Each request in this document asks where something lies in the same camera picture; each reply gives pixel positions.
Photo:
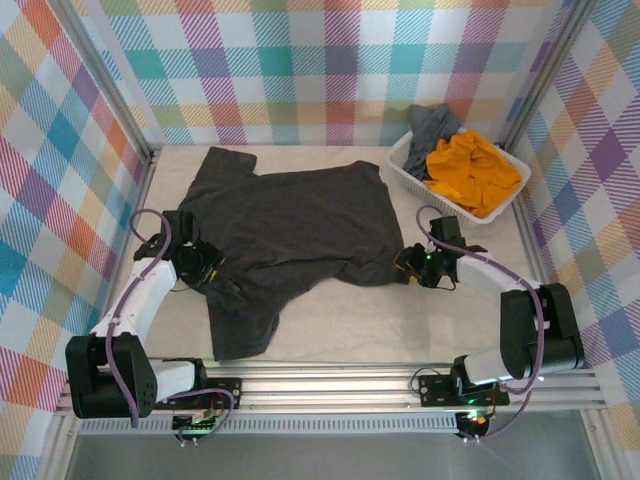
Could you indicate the dark grey t-shirt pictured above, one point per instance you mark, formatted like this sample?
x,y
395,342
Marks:
x,y
300,215

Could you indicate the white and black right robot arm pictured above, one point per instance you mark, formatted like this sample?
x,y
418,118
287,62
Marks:
x,y
525,330

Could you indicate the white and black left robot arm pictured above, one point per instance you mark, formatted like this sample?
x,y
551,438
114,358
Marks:
x,y
145,290

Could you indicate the white plastic basket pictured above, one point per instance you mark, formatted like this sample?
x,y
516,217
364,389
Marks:
x,y
410,180

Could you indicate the orange t-shirt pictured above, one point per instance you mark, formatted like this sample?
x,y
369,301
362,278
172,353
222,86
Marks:
x,y
475,170

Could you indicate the blue-grey t-shirt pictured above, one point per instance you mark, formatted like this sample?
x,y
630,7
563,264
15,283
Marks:
x,y
425,135

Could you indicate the aluminium side rail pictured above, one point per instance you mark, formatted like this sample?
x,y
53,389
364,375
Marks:
x,y
532,250
142,190

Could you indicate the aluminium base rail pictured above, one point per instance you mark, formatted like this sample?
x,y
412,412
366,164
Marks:
x,y
325,385

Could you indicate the aluminium frame post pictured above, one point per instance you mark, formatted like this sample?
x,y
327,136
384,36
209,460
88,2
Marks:
x,y
545,75
132,120

